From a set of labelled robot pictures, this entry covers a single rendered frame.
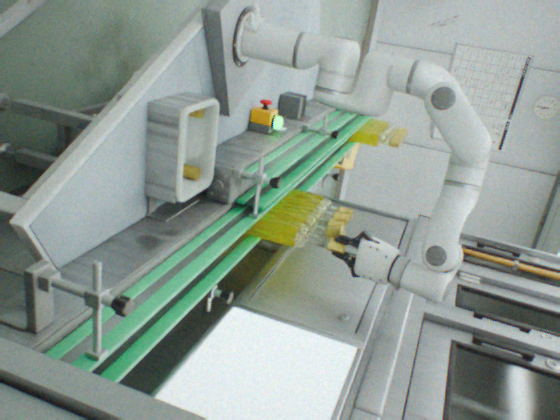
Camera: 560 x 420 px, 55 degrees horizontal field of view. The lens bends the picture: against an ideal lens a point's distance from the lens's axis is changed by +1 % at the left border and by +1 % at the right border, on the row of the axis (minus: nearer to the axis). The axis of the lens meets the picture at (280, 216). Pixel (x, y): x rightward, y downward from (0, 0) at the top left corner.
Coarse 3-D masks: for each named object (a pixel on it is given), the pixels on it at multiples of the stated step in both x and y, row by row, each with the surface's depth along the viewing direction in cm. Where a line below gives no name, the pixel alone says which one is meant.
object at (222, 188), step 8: (216, 168) 138; (224, 168) 137; (232, 168) 138; (216, 176) 138; (224, 176) 137; (216, 184) 139; (224, 184) 138; (232, 184) 138; (208, 192) 141; (216, 192) 140; (224, 192) 139; (232, 192) 140; (216, 200) 141; (224, 200) 140; (232, 200) 141
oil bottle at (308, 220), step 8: (272, 208) 149; (280, 208) 151; (280, 216) 147; (288, 216) 147; (296, 216) 147; (304, 216) 148; (312, 216) 149; (304, 224) 145; (312, 224) 146; (312, 232) 147
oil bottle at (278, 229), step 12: (264, 216) 145; (276, 216) 146; (252, 228) 145; (264, 228) 143; (276, 228) 142; (288, 228) 141; (300, 228) 141; (276, 240) 143; (288, 240) 142; (300, 240) 141
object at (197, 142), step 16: (208, 112) 129; (192, 128) 132; (208, 128) 131; (192, 144) 134; (208, 144) 133; (192, 160) 135; (208, 160) 134; (208, 176) 136; (176, 192) 121; (192, 192) 128
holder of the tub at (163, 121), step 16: (176, 96) 124; (192, 96) 126; (208, 96) 129; (160, 112) 116; (176, 112) 114; (160, 128) 117; (176, 128) 116; (160, 144) 119; (176, 144) 117; (160, 160) 120; (176, 160) 119; (160, 176) 121; (176, 176) 120; (160, 192) 123; (160, 208) 131; (176, 208) 133
